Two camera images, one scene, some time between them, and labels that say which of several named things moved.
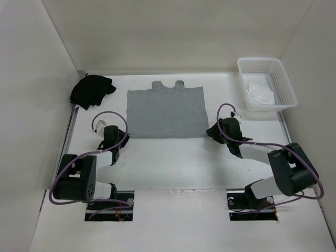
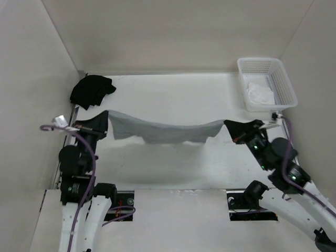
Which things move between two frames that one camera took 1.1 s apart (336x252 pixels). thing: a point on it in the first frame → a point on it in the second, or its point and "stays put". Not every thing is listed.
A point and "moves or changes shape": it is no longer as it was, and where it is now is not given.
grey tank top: (163, 112) moves or changes shape
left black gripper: (122, 135) → (97, 125)
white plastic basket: (270, 72) stays put
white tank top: (258, 94) stays put
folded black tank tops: (90, 91) stays put
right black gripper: (213, 131) → (239, 132)
